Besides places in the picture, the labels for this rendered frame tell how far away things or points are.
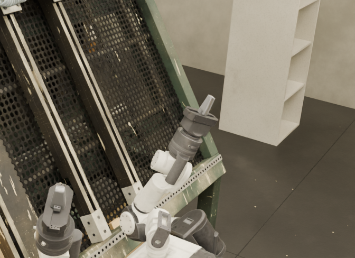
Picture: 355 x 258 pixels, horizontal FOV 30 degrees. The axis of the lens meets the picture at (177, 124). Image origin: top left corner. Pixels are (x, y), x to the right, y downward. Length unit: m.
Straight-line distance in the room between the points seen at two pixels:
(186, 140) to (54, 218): 0.65
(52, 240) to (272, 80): 4.42
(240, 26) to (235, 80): 0.49
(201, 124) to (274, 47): 3.74
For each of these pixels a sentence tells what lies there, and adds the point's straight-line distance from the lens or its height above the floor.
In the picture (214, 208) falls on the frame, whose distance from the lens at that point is 3.74.
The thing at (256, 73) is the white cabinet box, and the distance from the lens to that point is 5.85.
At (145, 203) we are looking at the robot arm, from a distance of 2.19.
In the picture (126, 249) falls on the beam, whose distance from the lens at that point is 2.93.
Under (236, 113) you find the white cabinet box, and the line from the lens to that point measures 6.05.
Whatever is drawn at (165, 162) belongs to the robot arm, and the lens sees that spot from 2.06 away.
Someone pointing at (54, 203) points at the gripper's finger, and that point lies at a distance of 1.50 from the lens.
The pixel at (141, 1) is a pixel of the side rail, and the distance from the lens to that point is 3.55.
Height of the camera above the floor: 2.49
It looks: 24 degrees down
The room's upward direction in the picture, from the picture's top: 5 degrees clockwise
